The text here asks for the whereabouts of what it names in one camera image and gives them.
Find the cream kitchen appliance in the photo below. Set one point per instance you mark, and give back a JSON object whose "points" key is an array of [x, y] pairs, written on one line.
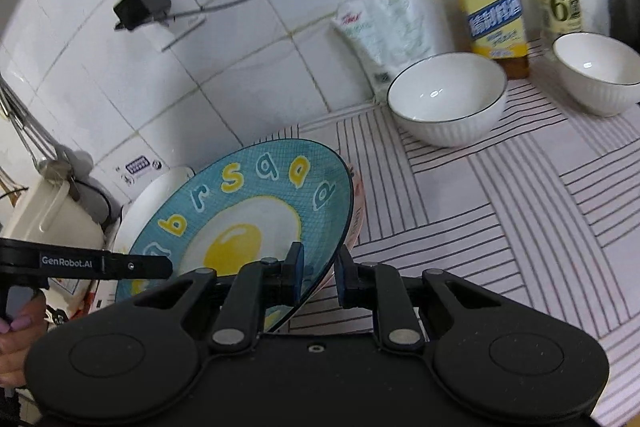
{"points": [[50, 217]]}

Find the white wall socket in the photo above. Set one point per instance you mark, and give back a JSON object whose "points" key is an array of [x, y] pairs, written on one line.
{"points": [[185, 29]]}

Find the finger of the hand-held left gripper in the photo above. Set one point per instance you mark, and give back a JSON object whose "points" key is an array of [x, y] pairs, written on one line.
{"points": [[142, 267]]}

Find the person's left hand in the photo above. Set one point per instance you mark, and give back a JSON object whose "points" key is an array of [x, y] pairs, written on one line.
{"points": [[17, 342]]}

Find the black power adapter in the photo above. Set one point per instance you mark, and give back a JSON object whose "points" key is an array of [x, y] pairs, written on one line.
{"points": [[140, 4]]}

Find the blue egg print plate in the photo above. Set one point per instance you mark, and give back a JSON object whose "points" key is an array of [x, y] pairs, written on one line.
{"points": [[240, 187]]}

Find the white ribbed bowl dark rim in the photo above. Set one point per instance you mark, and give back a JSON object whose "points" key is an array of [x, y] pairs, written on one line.
{"points": [[595, 99], [440, 127]]}

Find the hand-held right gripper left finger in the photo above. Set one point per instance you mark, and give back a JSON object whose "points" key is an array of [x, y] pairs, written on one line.
{"points": [[296, 269]]}

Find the black pot with glass lid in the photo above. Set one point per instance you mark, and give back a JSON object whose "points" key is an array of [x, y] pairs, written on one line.
{"points": [[627, 7]]}

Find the white plastic packet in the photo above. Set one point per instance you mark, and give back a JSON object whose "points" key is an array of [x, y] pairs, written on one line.
{"points": [[395, 22]]}

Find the blue white wall sticker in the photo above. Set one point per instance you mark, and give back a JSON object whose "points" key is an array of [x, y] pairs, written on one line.
{"points": [[137, 166]]}

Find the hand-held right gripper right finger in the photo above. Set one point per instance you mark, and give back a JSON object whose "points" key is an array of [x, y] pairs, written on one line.
{"points": [[342, 279]]}

